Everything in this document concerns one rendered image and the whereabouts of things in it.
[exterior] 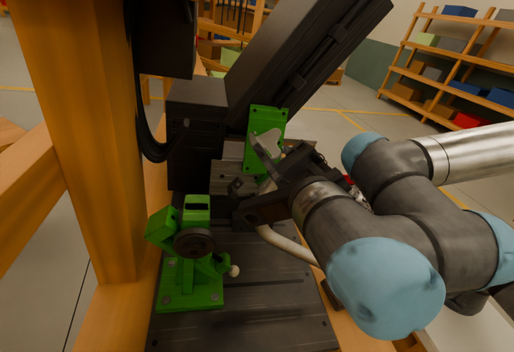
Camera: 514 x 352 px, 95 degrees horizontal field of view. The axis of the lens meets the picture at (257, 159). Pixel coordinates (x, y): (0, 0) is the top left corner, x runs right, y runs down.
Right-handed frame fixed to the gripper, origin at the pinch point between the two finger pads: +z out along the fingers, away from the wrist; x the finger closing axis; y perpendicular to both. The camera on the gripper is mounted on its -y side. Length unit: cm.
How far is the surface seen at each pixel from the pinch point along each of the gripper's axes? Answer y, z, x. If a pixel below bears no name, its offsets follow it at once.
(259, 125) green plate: 3.9, 21.7, 1.2
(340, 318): -10.6, -8.0, -42.2
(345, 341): -12.2, -12.6, -42.3
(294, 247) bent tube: -7.8, -3.2, -19.7
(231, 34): 54, 285, 38
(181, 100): -9.2, 27.3, 19.8
